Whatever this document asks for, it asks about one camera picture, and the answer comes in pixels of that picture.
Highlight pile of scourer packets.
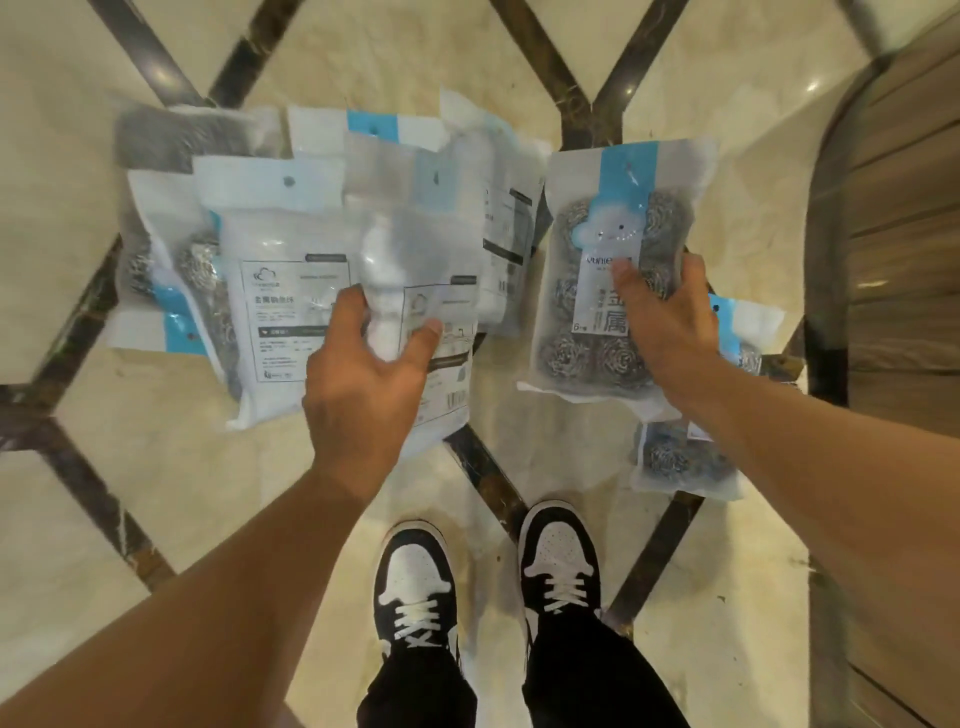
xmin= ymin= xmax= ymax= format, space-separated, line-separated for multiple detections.
xmin=104 ymin=88 xmax=554 ymax=433

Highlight wooden acrylic-bin snack stand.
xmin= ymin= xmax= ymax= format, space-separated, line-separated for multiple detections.
xmin=802 ymin=0 xmax=960 ymax=728

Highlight person's left forearm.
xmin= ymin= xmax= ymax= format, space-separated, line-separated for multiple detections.
xmin=0 ymin=468 xmax=373 ymax=728

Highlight black and white sneaker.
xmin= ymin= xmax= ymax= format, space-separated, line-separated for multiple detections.
xmin=517 ymin=500 xmax=604 ymax=639
xmin=372 ymin=521 xmax=461 ymax=665

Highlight person's left hand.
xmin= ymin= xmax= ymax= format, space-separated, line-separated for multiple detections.
xmin=301 ymin=284 xmax=445 ymax=504

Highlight black trousers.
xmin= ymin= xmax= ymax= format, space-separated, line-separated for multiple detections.
xmin=356 ymin=607 xmax=691 ymax=728

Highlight person's right hand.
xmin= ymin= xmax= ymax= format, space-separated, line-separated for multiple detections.
xmin=608 ymin=253 xmax=723 ymax=410

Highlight person's right forearm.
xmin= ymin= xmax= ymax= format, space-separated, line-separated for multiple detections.
xmin=669 ymin=359 xmax=960 ymax=665

